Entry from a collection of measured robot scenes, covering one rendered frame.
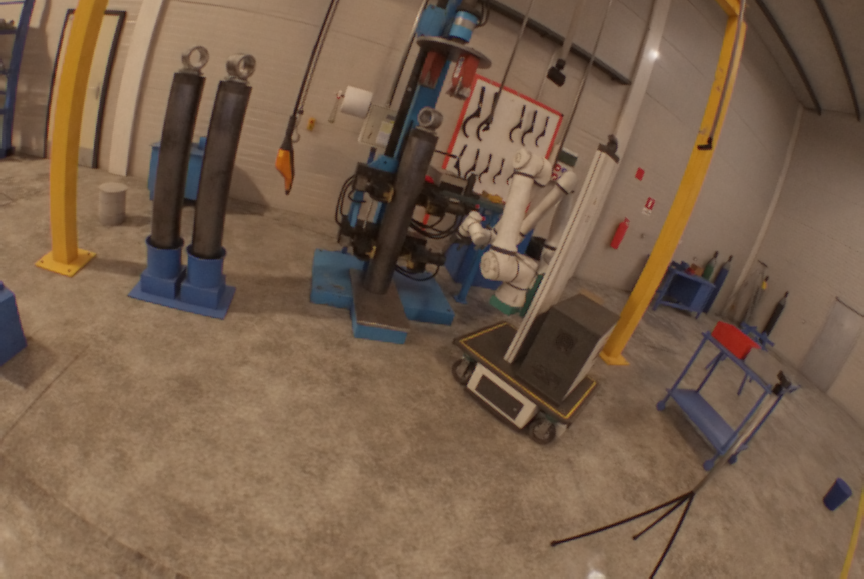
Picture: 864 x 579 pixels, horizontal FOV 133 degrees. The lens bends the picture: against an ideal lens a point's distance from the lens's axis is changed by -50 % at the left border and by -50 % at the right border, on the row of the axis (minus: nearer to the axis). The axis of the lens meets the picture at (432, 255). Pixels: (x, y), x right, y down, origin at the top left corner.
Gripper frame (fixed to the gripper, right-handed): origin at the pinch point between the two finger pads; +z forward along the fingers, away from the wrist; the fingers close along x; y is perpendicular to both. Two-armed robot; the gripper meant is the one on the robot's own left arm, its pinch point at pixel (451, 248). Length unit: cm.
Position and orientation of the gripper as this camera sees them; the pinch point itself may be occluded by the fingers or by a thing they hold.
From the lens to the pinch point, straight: 256.3
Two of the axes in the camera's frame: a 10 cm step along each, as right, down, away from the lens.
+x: -7.8, 0.7, -6.2
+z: -4.5, 6.3, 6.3
